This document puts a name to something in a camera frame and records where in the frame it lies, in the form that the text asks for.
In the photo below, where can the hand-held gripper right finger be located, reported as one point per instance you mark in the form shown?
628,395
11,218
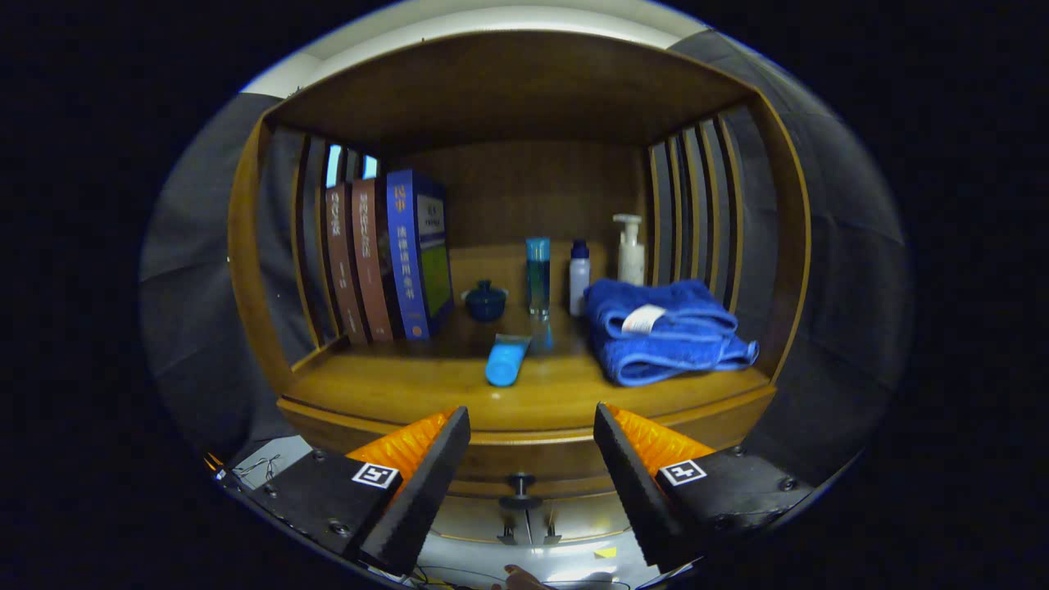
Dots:
635,492

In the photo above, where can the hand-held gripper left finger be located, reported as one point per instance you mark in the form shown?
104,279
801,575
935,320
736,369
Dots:
426,496

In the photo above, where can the wooden drawer with dark knob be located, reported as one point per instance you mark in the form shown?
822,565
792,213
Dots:
533,459

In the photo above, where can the blue white cream tube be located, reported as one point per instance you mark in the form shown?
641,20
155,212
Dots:
504,365

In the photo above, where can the wooden cabinet door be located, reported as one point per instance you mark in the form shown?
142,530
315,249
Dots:
583,512
475,518

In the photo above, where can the wooden cabinet with slatted shelf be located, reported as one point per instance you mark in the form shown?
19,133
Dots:
524,188

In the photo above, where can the yellow floor scrap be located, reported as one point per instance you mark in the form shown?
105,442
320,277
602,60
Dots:
605,552

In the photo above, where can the folded blue towel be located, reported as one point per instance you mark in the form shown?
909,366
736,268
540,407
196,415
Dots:
672,344

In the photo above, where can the blue lidded ceramic cup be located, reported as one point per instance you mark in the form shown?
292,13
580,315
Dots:
485,303

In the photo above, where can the white bottle with blue cap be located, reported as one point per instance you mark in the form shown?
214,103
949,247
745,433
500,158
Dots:
579,283

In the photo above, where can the white pump bottle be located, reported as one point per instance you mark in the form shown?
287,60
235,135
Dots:
631,258

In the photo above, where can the teal glass bottle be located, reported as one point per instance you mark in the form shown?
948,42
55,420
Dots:
538,279

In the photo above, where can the thick blue book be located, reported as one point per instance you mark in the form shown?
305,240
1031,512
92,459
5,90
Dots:
410,254

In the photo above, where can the reddish brown book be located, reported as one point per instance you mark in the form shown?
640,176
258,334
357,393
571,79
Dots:
370,258

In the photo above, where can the dark brown book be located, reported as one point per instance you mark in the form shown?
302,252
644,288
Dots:
342,262

